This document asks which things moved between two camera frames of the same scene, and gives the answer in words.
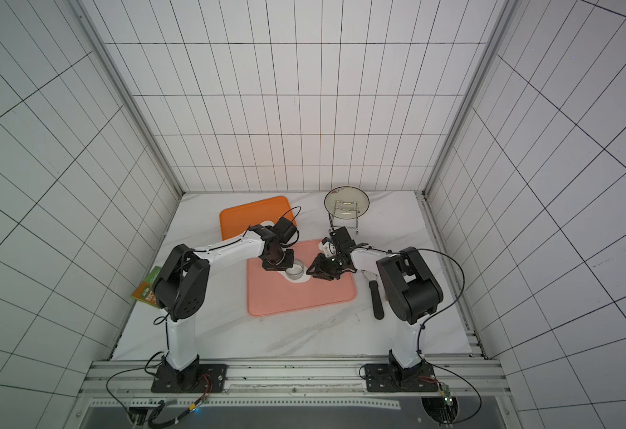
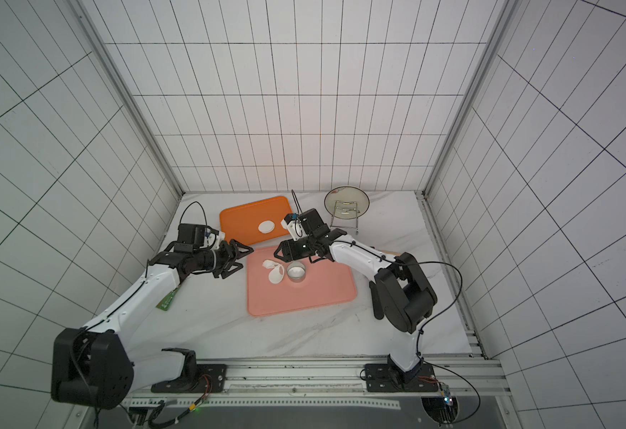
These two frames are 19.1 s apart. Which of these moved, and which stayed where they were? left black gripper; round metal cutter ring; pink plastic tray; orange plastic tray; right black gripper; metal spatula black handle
Moved: left black gripper; right black gripper
Stayed: metal spatula black handle; orange plastic tray; round metal cutter ring; pink plastic tray
